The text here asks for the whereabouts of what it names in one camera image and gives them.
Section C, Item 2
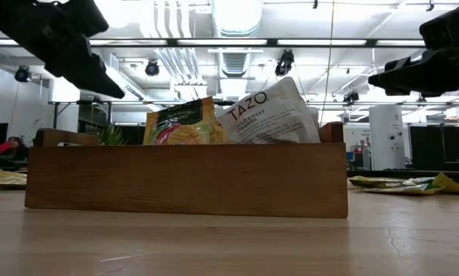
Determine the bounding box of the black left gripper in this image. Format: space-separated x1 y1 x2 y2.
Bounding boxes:
0 0 126 100

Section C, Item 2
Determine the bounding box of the black partition panel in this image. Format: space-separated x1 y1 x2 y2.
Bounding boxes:
408 124 459 172

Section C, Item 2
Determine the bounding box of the dark wooden divided tray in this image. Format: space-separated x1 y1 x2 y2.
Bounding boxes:
25 121 349 219

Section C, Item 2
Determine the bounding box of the white and orange tea packet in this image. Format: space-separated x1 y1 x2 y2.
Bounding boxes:
216 76 321 145

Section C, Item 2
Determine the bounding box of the small potted succulent plant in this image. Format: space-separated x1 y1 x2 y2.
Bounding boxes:
97 122 130 146

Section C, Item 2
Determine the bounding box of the white round pillar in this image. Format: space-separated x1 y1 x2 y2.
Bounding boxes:
369 105 406 171

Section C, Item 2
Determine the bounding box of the black ceiling spotlight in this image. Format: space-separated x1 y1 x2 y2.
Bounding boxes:
274 48 296 77
343 90 361 106
14 64 33 84
144 58 161 77

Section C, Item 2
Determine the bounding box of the person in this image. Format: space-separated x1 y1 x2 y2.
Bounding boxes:
0 136 30 172

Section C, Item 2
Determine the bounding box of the long LED light bar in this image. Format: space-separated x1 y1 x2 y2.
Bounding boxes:
0 37 459 49

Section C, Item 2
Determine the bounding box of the silver round air duct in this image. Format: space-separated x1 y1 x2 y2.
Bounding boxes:
209 0 264 38

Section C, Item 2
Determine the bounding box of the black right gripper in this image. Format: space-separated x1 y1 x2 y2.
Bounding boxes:
368 0 459 97

